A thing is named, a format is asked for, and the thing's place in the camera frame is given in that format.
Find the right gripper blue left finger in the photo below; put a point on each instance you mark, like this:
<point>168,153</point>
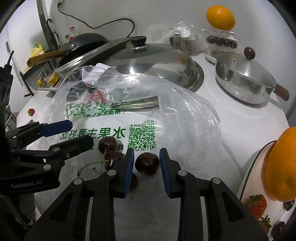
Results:
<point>123,175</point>

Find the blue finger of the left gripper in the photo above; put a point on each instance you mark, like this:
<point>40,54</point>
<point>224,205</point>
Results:
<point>52,129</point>
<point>71,148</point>

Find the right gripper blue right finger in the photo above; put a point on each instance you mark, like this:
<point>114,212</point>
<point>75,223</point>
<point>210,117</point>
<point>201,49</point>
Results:
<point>169,170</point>

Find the dark cherry with stem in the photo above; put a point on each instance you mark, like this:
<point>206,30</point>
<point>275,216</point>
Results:
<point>146,164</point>

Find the large orange with stem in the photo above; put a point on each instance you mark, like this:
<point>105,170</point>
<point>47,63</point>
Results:
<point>279,168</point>

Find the stray strawberry on table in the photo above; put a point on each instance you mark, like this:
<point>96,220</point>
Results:
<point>31,112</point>

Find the dark cherry cluster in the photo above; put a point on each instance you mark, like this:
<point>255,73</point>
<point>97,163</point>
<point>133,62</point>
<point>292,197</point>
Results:
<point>106,157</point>

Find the steel induction cooker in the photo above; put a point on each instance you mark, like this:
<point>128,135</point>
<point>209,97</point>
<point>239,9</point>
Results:
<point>98,55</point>

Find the clear plastic bag green print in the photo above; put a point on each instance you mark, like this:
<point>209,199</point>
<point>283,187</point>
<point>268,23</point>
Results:
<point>141,112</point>

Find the yellow detergent bottle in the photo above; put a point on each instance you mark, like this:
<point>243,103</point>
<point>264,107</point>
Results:
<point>38,49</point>

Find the white plate with dark rim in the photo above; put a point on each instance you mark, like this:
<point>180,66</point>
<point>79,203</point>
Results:
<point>252,184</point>

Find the black umbrella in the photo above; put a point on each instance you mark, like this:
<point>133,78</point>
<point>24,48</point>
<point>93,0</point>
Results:
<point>52,36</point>

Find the oil bottle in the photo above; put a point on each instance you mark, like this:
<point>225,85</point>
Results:
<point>66,39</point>

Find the large steel wok lid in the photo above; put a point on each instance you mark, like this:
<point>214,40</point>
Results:
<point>158,60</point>

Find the small steel saucepan with lid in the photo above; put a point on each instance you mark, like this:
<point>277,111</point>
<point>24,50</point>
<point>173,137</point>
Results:
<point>245,79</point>

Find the steel condiment cups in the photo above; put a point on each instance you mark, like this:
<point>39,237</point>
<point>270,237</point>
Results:
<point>178,42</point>

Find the crumpled clear plastic bag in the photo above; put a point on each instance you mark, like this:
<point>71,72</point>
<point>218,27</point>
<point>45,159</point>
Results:
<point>161,33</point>

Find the clear glass container with cherries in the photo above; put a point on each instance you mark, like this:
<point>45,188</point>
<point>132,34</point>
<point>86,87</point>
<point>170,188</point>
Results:
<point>217,40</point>

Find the orange on glass container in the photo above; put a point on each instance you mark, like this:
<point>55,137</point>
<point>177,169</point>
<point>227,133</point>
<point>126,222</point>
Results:
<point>220,17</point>

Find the black wire rack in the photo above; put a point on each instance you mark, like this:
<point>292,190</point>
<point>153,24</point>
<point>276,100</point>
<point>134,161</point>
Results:
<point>32,76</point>

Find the black wok with yellow handle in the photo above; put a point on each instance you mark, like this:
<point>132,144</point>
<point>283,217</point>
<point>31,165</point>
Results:
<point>76,47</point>

